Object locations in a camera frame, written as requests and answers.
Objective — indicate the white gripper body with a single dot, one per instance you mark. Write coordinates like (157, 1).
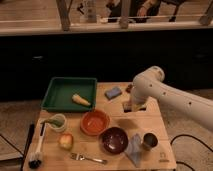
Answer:
(137, 98)

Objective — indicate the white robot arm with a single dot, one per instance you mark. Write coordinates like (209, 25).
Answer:
(149, 83)

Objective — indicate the purple bowl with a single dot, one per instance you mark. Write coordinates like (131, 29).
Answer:
(114, 140)

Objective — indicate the orange bowl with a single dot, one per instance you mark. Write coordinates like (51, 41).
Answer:
(93, 123)

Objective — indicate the brown chocolate bar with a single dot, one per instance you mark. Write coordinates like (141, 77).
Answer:
(129, 88)

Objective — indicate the blue sponge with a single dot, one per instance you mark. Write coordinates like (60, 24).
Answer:
(112, 93)

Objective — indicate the dark metal cup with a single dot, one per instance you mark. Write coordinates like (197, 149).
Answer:
(149, 141)

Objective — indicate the grey folded cloth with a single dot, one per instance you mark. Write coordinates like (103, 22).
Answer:
(133, 150)

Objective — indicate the green plastic tray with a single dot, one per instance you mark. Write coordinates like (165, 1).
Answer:
(58, 97)

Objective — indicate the white cup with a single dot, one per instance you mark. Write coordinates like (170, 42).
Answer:
(62, 119)

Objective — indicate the red yellow apple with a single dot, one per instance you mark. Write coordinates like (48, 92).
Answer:
(66, 141)

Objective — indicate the green pepper toy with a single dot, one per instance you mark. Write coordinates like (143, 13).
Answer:
(57, 123)

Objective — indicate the silver fork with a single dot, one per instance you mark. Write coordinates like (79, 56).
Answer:
(80, 157)

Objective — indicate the person in background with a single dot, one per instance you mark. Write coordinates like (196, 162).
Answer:
(140, 10)

